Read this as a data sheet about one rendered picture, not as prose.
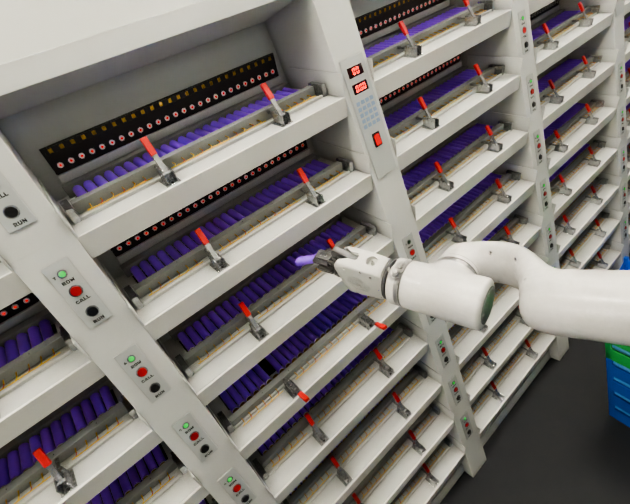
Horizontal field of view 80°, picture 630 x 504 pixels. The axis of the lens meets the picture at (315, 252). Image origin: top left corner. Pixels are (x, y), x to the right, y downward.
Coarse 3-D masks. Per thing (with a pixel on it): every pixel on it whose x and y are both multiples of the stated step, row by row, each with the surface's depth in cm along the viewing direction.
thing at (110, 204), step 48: (192, 96) 82; (240, 96) 89; (288, 96) 85; (336, 96) 86; (96, 144) 74; (144, 144) 67; (192, 144) 75; (240, 144) 76; (288, 144) 80; (48, 192) 69; (96, 192) 67; (144, 192) 68; (192, 192) 70; (96, 240) 63
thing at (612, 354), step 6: (606, 348) 132; (612, 348) 131; (606, 354) 134; (612, 354) 131; (618, 354) 129; (624, 354) 127; (612, 360) 133; (618, 360) 130; (624, 360) 128; (624, 366) 129
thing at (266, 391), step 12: (372, 300) 107; (384, 300) 108; (360, 312) 105; (348, 324) 104; (324, 336) 101; (336, 336) 102; (312, 348) 99; (300, 360) 97; (288, 372) 95; (276, 384) 93; (264, 396) 92; (276, 396) 92; (240, 408) 90; (252, 408) 91; (240, 420) 90
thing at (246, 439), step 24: (384, 312) 106; (360, 336) 102; (288, 360) 100; (336, 360) 97; (312, 384) 94; (216, 408) 94; (264, 408) 91; (288, 408) 91; (240, 432) 88; (264, 432) 88
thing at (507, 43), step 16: (512, 16) 114; (528, 16) 118; (512, 32) 116; (528, 32) 119; (480, 48) 126; (496, 48) 122; (512, 48) 118; (464, 64) 133; (528, 64) 122; (512, 96) 126; (512, 112) 129; (528, 112) 127; (528, 144) 131; (544, 144) 136; (512, 160) 139; (528, 160) 134; (544, 160) 138; (544, 176) 140; (528, 208) 145; (544, 224) 146; (544, 240) 148; (560, 336) 172; (560, 352) 175
